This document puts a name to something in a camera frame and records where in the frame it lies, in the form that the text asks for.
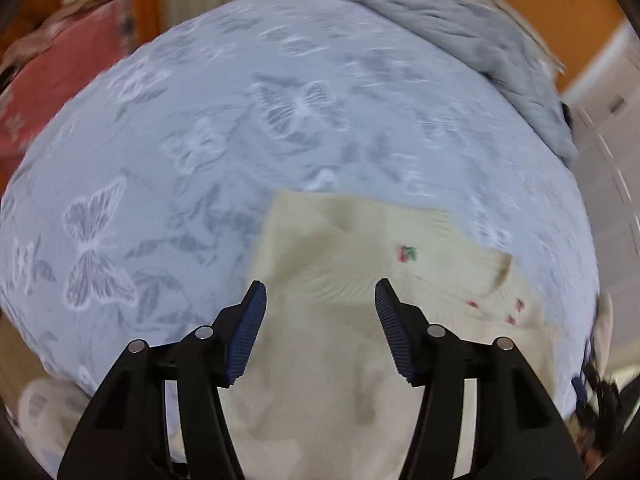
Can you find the white wardrobe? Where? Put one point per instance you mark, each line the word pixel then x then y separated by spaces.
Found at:
pixel 615 185

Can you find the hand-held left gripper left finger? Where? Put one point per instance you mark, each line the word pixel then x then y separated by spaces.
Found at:
pixel 245 340

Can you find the grey duvet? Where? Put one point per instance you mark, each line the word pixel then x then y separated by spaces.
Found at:
pixel 475 45

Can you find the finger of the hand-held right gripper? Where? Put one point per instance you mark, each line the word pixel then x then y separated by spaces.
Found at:
pixel 580 392

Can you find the pink blanket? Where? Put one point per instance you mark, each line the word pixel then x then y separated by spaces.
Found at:
pixel 65 65

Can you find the person's patterned trouser leg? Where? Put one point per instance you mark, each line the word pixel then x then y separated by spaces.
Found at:
pixel 45 410

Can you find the bed with butterfly sheet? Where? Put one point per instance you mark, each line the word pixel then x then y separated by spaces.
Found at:
pixel 200 110

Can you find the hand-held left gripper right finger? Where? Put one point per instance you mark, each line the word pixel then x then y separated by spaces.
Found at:
pixel 395 335

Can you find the cream knitted sweater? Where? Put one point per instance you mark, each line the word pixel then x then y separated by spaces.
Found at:
pixel 325 385

